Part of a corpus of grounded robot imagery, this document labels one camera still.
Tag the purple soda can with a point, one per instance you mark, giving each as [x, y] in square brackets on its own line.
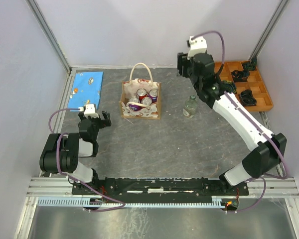
[131, 103]
[153, 94]

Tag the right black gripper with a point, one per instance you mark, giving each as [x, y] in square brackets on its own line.
[183, 61]

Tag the orange wooden divider tray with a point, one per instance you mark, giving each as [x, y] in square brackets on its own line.
[248, 86]

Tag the blue green rolled sock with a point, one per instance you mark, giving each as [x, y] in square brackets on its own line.
[230, 86]

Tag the black rolled sock lower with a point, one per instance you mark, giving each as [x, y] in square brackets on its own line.
[247, 99]

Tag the black rolled sock upper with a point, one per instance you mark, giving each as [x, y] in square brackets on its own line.
[240, 76]

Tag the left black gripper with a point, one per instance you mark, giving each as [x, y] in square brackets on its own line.
[103, 123]

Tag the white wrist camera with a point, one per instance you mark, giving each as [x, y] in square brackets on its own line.
[89, 110]
[196, 45]

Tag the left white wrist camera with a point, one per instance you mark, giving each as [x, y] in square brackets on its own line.
[89, 110]

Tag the aluminium front frame rail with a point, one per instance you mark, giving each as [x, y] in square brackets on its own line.
[60, 187]

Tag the purple soda can back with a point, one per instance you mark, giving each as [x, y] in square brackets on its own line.
[153, 94]

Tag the black rolled sock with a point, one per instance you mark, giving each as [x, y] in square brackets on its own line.
[240, 76]
[247, 99]

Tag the purple soda can front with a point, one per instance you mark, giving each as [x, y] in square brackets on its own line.
[131, 103]

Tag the patterned canvas tote bag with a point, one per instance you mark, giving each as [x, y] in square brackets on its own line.
[129, 88]

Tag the red soda can back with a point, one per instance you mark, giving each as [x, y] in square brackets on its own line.
[141, 93]

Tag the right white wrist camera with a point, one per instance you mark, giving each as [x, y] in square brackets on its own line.
[196, 45]

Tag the clear glass beverage bottle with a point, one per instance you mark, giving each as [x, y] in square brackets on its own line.
[190, 106]

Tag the red soda can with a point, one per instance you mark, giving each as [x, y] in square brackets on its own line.
[141, 93]
[147, 101]

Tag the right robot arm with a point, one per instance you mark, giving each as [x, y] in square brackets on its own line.
[266, 148]

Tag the blue patterned cloth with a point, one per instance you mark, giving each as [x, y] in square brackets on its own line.
[86, 89]

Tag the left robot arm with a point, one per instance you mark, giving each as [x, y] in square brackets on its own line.
[61, 153]

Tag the blue slotted cable duct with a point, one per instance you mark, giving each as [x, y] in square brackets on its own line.
[88, 202]

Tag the red soda can front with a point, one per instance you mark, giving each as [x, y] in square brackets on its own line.
[147, 101]

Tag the dark rolled sock corner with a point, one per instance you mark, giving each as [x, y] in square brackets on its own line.
[250, 65]

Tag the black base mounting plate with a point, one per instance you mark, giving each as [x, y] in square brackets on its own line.
[128, 190]

